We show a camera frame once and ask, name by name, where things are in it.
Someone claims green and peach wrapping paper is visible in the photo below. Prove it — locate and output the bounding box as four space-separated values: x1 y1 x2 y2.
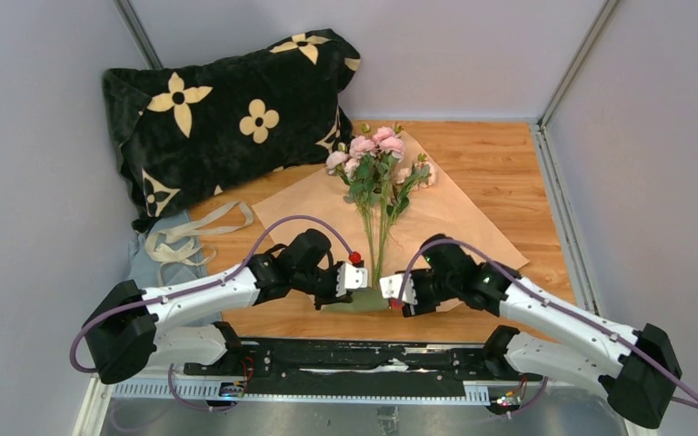
254 127 528 312

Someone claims pink fake flower stem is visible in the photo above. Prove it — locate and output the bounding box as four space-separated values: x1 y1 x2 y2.
325 143 379 285
382 154 438 234
350 124 404 290

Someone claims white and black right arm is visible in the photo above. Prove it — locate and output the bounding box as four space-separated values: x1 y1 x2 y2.
379 233 682 430

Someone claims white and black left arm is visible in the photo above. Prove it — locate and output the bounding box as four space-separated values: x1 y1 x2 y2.
83 229 368 384

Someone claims light blue cloth bag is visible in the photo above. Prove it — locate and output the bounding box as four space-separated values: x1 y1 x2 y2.
126 212 223 289

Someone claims black floral pillow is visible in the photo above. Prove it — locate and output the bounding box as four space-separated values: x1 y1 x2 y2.
102 29 361 233

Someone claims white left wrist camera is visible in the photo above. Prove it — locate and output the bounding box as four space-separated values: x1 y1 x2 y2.
335 263 370 297

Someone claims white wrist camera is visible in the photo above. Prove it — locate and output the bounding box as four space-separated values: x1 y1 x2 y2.
335 263 370 297
379 273 418 305

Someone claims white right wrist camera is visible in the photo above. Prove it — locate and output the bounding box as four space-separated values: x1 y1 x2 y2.
379 273 418 305

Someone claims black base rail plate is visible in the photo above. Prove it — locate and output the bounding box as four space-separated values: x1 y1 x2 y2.
183 337 523 398

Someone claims cream ribbon strap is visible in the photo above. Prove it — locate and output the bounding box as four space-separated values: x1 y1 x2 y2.
144 200 255 287

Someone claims aluminium frame rail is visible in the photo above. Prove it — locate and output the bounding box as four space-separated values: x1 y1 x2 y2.
72 338 657 436

